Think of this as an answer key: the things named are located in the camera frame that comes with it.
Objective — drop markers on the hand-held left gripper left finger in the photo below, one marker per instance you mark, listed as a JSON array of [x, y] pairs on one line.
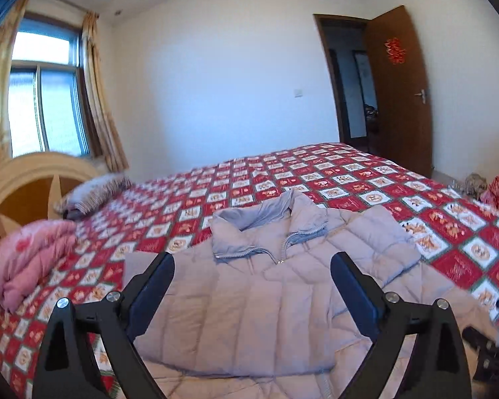
[[150, 294]]

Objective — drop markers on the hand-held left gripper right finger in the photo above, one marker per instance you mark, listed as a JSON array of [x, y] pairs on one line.
[[356, 295]]

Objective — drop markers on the lilac puffer jacket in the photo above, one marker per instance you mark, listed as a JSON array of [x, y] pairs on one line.
[[253, 299]]

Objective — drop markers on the red patterned bedspread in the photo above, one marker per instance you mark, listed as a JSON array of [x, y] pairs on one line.
[[357, 183]]

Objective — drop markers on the grey fluffy pillow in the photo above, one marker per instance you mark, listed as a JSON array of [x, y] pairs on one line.
[[95, 191]]

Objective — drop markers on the grey fuzzy bundle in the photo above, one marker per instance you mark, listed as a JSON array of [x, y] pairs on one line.
[[472, 185]]

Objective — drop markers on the folded pink quilt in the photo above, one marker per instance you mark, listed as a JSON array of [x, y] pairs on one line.
[[29, 253]]

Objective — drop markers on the wooden headboard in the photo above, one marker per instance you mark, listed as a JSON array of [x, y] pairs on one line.
[[25, 191]]

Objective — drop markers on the brown wooden door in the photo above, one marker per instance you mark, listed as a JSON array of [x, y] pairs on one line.
[[399, 112]]

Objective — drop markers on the window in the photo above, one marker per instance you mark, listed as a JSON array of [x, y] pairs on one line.
[[54, 104]]

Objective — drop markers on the red paper door decoration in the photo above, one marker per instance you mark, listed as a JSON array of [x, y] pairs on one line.
[[395, 52]]

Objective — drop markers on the white wall switch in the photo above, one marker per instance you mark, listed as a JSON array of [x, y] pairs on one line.
[[299, 93]]

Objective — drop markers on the dark door frame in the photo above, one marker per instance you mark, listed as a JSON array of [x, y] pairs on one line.
[[320, 33]]

